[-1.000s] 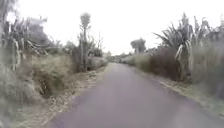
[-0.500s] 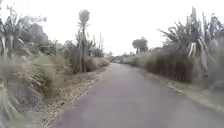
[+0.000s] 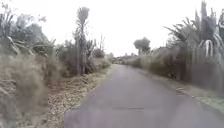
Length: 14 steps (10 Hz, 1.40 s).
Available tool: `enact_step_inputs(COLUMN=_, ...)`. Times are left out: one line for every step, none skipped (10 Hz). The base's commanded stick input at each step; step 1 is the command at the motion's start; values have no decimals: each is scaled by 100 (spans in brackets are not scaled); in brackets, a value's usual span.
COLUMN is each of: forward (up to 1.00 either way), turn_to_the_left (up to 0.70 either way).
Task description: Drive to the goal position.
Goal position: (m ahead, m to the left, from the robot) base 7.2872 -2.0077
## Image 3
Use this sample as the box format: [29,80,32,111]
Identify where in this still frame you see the flax bushes and shrubs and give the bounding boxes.
[128,0,224,84]

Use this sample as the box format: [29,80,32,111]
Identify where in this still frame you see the round-crowned tree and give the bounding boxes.
[133,36,152,56]

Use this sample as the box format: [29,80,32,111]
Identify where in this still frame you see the dry leaf-strewn verge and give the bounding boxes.
[39,63,118,128]

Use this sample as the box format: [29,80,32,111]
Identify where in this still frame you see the leafy dark tree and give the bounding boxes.
[9,13,51,54]

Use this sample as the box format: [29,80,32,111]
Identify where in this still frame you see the pale grass verge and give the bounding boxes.
[134,65,224,114]

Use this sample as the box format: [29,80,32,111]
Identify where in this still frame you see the dry grassy bushes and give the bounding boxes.
[0,43,68,128]

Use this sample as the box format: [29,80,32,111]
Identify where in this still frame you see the tall palm-like tree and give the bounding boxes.
[73,6,91,76]

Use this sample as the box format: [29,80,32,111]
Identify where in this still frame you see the wooden fence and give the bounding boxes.
[166,56,224,98]

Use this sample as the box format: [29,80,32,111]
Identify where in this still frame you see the grey asphalt path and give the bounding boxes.
[63,63,224,128]

